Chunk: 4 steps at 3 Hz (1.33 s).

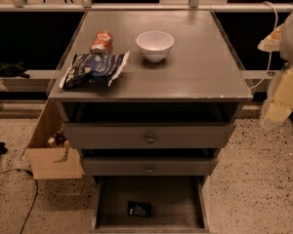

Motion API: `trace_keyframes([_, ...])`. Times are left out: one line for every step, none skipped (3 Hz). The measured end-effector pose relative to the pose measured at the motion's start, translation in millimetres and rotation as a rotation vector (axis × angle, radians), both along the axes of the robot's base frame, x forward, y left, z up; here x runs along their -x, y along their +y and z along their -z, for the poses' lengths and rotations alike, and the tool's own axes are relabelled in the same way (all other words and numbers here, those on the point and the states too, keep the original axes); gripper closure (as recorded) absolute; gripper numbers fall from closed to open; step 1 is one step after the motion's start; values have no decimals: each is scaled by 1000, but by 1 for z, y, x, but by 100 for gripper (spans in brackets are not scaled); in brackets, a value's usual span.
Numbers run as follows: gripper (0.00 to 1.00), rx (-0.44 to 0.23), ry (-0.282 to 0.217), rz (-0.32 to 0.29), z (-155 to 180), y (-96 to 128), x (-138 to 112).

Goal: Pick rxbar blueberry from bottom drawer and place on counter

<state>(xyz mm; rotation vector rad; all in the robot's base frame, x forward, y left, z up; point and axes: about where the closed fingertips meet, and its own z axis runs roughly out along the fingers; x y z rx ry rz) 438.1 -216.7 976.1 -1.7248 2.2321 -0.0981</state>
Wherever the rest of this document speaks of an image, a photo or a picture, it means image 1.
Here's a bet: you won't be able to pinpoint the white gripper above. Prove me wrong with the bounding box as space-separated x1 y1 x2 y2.
258 11 293 130

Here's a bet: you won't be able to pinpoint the dark blue rxbar wrapper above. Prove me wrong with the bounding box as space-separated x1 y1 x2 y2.
127 201 151 217

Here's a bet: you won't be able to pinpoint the grey drawer cabinet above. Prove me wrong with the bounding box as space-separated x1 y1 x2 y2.
49 10 252 177

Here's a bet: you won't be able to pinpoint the grey top drawer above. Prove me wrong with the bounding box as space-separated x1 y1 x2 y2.
63 123 235 149

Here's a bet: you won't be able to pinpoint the grey open bottom drawer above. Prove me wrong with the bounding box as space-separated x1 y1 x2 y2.
91 176 210 234

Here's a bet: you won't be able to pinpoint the grey middle drawer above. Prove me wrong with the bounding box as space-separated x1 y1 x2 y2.
82 157 218 176

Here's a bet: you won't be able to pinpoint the white bowl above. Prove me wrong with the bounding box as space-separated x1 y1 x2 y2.
136 31 175 62

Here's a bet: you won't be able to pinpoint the orange soda can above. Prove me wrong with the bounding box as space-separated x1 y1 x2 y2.
90 30 113 55

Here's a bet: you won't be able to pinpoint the blue chip bag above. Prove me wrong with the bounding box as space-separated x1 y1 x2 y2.
59 52 130 90

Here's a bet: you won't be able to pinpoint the items inside cardboard box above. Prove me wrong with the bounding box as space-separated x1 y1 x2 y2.
47 130 70 148

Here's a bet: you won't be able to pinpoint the cardboard box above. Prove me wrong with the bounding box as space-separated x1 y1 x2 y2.
26 101 83 179

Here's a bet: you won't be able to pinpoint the white hanging cable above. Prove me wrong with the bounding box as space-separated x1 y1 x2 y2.
249 0 280 91

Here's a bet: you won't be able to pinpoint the black object on rail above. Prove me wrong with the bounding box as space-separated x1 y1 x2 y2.
0 61 29 79

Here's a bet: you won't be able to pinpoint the black floor cable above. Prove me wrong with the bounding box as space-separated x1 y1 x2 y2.
0 168 39 234

